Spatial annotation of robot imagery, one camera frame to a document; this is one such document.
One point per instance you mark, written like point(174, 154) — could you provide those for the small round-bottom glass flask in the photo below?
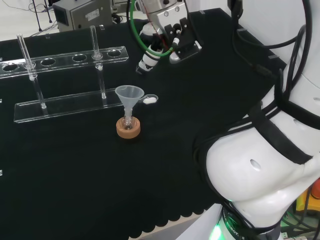
point(128, 124)

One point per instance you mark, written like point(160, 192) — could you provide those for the yellow stop button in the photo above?
point(311, 197)

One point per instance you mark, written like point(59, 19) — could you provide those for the grey metal box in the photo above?
point(82, 15)

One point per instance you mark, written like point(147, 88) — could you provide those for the clear plastic funnel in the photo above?
point(128, 95)

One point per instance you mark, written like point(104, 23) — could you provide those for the black tripod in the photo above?
point(38, 17)

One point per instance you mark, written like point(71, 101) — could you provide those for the black bench cloth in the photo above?
point(100, 180)

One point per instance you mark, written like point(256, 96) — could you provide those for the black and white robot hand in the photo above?
point(185, 42)

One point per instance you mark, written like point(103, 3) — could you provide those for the clear acrylic funnel stand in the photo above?
point(65, 105)

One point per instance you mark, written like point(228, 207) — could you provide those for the grey tape strip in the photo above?
point(274, 57)

